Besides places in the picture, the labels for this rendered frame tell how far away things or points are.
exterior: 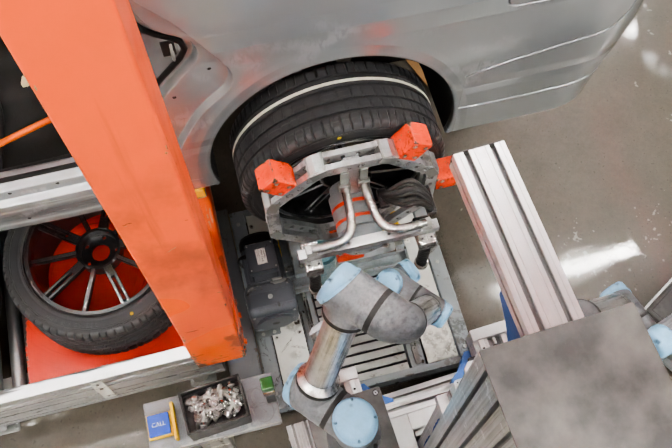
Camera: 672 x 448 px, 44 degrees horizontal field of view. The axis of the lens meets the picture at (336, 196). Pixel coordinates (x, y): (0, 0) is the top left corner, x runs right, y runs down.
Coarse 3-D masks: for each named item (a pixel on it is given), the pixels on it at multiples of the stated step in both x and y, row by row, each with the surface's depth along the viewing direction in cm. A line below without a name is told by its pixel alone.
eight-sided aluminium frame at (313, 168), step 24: (360, 144) 240; (384, 144) 240; (312, 168) 237; (336, 168) 237; (360, 168) 241; (408, 168) 249; (432, 168) 252; (288, 192) 243; (432, 192) 269; (384, 216) 285; (288, 240) 274; (312, 240) 279
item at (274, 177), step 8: (272, 160) 238; (256, 168) 240; (264, 168) 238; (272, 168) 236; (280, 168) 238; (288, 168) 241; (256, 176) 240; (264, 176) 237; (272, 176) 235; (280, 176) 237; (288, 176) 239; (264, 184) 237; (272, 184) 236; (280, 184) 237; (288, 184) 238; (296, 184) 240; (264, 192) 239; (272, 192) 240; (280, 192) 241
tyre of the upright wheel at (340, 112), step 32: (352, 64) 246; (384, 64) 251; (256, 96) 250; (320, 96) 240; (352, 96) 240; (384, 96) 244; (416, 96) 253; (256, 128) 248; (288, 128) 240; (320, 128) 236; (352, 128) 237; (384, 128) 241; (256, 160) 246; (288, 160) 243; (256, 192) 256
